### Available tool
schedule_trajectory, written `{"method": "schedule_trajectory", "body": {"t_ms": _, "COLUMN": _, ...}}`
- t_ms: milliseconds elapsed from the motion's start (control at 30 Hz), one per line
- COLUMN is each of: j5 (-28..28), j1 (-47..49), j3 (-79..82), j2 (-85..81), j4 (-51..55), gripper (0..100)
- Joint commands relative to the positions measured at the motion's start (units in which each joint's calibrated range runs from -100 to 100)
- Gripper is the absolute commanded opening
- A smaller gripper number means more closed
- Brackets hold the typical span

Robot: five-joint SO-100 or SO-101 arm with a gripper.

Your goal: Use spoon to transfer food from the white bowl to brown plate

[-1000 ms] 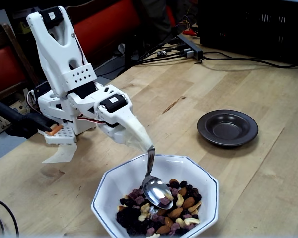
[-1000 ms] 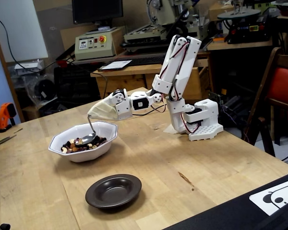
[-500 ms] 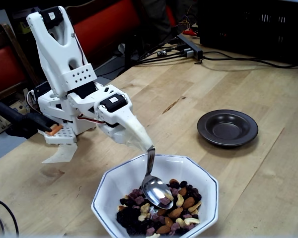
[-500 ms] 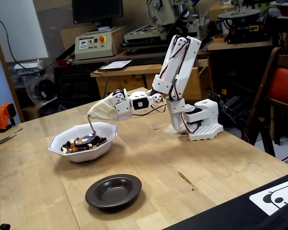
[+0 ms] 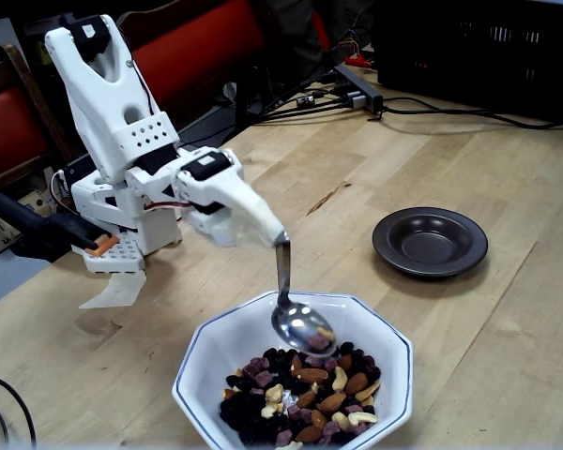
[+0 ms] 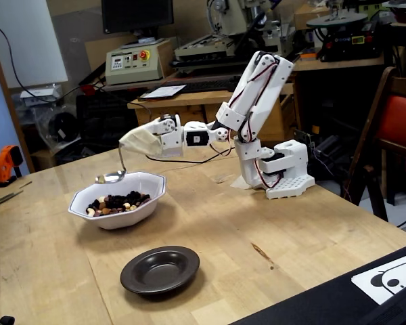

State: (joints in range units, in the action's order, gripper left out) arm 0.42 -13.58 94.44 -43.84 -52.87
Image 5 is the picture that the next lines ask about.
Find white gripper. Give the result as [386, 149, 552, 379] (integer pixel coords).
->
[175, 148, 287, 248]

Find silver metal spoon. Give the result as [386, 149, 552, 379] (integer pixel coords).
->
[270, 232, 338, 357]

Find white octagonal bowl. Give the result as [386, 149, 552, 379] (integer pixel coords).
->
[171, 289, 414, 450]

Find brown round plate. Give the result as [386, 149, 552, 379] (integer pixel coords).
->
[372, 206, 490, 281]

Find beige masking tape sheet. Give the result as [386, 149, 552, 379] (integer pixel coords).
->
[78, 269, 147, 310]

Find small circuit board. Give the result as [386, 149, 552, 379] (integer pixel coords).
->
[296, 92, 327, 109]

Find wooden chair red cushion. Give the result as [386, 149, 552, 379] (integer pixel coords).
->
[0, 42, 76, 198]
[84, 0, 269, 128]

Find black clamp orange pad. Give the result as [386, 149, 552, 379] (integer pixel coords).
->
[0, 190, 122, 263]

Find dark olive jacket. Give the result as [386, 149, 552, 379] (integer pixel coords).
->
[262, 0, 376, 102]

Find mixed nuts and dried fruit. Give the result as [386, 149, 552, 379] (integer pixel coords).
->
[218, 340, 384, 449]

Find black plastic crate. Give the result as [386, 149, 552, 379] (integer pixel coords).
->
[373, 0, 563, 121]

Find white carton box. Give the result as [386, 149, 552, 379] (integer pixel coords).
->
[0, 17, 27, 69]

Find black usb cable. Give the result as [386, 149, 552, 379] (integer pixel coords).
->
[251, 96, 358, 127]

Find coloured jumper wires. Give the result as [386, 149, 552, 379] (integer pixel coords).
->
[330, 0, 376, 53]

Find thick black power cable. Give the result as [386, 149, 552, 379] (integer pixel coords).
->
[368, 96, 563, 131]

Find thin black cable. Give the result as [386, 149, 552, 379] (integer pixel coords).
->
[0, 369, 38, 449]

